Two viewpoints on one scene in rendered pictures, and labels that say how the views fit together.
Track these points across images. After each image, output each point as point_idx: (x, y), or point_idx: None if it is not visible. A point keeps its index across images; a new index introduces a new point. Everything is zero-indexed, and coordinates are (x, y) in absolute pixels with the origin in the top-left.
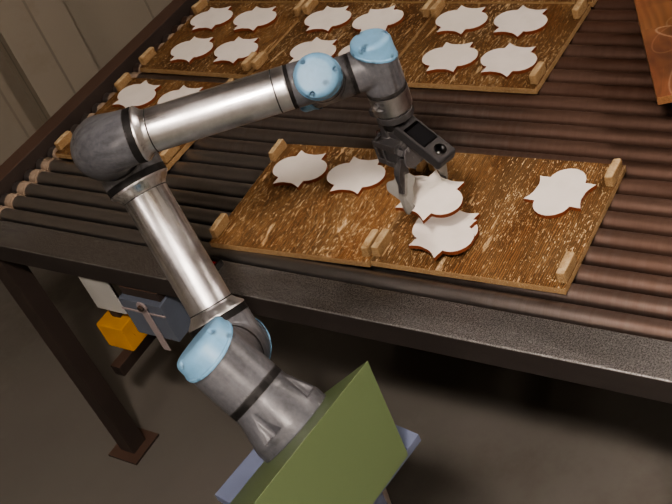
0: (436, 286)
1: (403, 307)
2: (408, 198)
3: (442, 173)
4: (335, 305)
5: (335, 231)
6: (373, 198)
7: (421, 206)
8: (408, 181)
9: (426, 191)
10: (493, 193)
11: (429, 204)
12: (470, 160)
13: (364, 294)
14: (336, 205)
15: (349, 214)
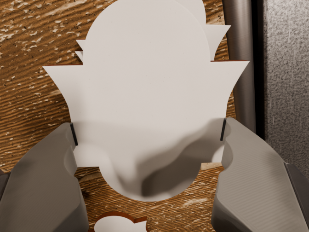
0: (243, 7)
1: (296, 30)
2: (257, 142)
3: (69, 137)
4: (308, 124)
5: (206, 201)
6: (139, 203)
7: (200, 106)
8: (267, 198)
9: (145, 134)
10: (20, 68)
11: (182, 91)
12: (2, 152)
13: (281, 105)
14: (169, 224)
15: (175, 206)
